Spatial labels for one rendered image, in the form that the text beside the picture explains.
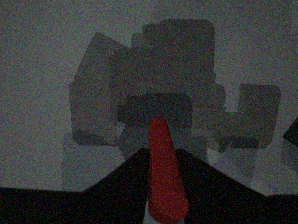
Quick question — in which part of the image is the red peg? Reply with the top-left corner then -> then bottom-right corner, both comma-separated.
148,118 -> 189,224

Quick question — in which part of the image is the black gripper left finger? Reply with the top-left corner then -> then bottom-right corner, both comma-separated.
0,148 -> 149,224

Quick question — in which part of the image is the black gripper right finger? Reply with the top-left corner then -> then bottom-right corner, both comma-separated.
175,149 -> 298,224

